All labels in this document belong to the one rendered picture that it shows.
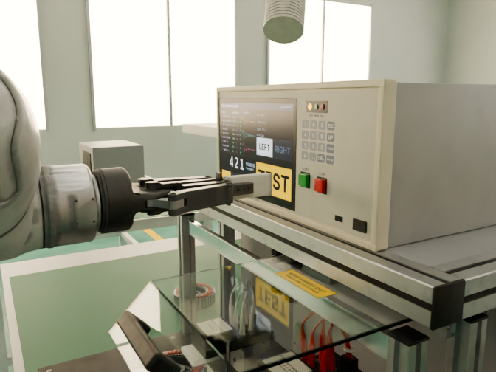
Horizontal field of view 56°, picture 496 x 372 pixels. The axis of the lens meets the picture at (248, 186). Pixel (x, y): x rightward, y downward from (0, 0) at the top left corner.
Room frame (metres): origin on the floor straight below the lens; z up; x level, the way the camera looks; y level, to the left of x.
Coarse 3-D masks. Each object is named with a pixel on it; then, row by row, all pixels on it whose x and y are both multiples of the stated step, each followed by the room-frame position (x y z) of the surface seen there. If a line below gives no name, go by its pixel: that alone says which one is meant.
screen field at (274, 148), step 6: (258, 138) 0.78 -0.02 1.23; (264, 138) 0.76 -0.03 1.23; (258, 144) 0.78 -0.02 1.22; (264, 144) 0.76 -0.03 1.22; (270, 144) 0.75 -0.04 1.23; (276, 144) 0.73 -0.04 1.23; (282, 144) 0.72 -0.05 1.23; (288, 144) 0.70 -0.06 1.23; (258, 150) 0.78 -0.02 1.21; (264, 150) 0.76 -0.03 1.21; (270, 150) 0.75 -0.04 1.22; (276, 150) 0.73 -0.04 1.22; (282, 150) 0.72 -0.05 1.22; (288, 150) 0.70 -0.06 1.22; (270, 156) 0.75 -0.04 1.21; (276, 156) 0.73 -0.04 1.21; (282, 156) 0.72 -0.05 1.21; (288, 156) 0.70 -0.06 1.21
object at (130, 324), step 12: (120, 324) 0.47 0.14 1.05; (132, 324) 0.46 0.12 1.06; (144, 324) 0.49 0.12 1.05; (132, 336) 0.44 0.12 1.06; (144, 336) 0.43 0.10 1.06; (144, 348) 0.41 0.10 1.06; (156, 348) 0.41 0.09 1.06; (144, 360) 0.40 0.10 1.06; (156, 360) 0.40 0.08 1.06; (168, 360) 0.40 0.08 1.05
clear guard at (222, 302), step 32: (160, 288) 0.55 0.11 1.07; (192, 288) 0.55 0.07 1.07; (224, 288) 0.55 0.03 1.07; (256, 288) 0.55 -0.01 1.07; (288, 288) 0.55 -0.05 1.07; (160, 320) 0.49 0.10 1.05; (192, 320) 0.46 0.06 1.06; (224, 320) 0.46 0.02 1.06; (256, 320) 0.46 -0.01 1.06; (288, 320) 0.46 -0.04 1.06; (320, 320) 0.46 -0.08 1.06; (352, 320) 0.46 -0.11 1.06; (384, 320) 0.46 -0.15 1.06; (128, 352) 0.48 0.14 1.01; (192, 352) 0.42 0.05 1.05; (224, 352) 0.40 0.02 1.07; (256, 352) 0.40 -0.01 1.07; (288, 352) 0.40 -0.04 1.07
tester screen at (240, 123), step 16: (224, 112) 0.89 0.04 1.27; (240, 112) 0.84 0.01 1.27; (256, 112) 0.79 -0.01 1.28; (272, 112) 0.74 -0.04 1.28; (288, 112) 0.71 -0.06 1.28; (224, 128) 0.89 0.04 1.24; (240, 128) 0.84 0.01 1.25; (256, 128) 0.79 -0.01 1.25; (272, 128) 0.74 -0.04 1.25; (288, 128) 0.70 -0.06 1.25; (224, 144) 0.89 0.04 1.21; (240, 144) 0.84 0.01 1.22; (256, 144) 0.79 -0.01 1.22; (224, 160) 0.89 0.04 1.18; (256, 160) 0.79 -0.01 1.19; (272, 160) 0.74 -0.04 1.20
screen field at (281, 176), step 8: (256, 168) 0.79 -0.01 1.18; (264, 168) 0.76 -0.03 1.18; (272, 168) 0.74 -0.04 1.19; (280, 168) 0.72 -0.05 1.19; (272, 176) 0.74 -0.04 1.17; (280, 176) 0.72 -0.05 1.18; (288, 176) 0.70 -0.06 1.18; (272, 184) 0.74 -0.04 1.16; (280, 184) 0.72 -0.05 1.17; (288, 184) 0.70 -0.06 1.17; (272, 192) 0.74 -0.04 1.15; (280, 192) 0.72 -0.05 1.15; (288, 192) 0.70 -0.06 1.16; (288, 200) 0.70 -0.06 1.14
